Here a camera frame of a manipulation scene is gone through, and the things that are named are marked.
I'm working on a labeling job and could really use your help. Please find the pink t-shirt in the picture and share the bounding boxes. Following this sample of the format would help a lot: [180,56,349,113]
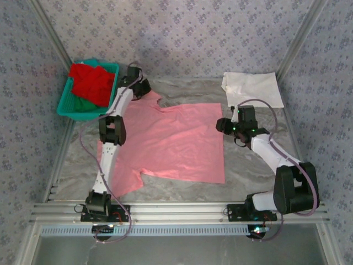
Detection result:
[111,91,226,199]

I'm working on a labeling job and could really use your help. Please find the white folded t-shirt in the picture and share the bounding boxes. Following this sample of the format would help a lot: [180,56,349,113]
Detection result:
[221,71,285,109]

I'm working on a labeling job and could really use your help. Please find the red t-shirt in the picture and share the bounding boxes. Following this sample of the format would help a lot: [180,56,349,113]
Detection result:
[68,63,116,107]

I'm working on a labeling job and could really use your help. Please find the green t-shirt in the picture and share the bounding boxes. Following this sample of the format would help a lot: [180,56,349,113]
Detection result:
[72,96,110,114]

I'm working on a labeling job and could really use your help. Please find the teal plastic basket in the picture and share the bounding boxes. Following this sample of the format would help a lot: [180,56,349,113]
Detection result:
[57,59,120,122]

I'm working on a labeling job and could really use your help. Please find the black controller board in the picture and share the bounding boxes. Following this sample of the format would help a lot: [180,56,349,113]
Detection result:
[247,225,269,241]
[92,224,116,240]

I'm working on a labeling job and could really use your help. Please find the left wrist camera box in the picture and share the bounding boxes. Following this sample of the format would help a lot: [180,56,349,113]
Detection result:
[127,62,143,81]

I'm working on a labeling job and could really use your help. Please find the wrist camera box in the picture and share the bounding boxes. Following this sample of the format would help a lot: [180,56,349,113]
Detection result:
[127,62,143,81]
[231,104,258,124]

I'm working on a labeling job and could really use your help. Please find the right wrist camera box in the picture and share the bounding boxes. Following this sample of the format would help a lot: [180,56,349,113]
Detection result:
[231,104,258,124]

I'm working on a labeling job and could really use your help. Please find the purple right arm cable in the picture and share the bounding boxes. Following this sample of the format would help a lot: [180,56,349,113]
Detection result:
[237,98,317,243]

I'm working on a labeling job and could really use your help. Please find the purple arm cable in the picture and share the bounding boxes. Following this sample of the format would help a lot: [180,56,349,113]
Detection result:
[237,98,317,243]
[79,62,133,244]

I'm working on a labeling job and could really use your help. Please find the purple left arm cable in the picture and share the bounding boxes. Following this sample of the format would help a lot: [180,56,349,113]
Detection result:
[79,62,133,244]

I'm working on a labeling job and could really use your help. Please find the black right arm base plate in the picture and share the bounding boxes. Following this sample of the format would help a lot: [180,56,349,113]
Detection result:
[226,204,277,222]

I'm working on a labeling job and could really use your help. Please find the aluminium frame post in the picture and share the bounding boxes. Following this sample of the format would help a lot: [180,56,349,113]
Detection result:
[275,0,330,81]
[30,0,73,67]

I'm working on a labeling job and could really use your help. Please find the aluminium mounting rail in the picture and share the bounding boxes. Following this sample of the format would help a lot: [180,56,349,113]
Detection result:
[30,203,330,224]

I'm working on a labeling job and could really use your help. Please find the grey slotted cable duct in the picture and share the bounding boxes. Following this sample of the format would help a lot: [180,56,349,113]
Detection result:
[40,224,249,237]

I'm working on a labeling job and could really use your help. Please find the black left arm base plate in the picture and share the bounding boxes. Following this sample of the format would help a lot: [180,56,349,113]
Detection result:
[81,204,131,222]

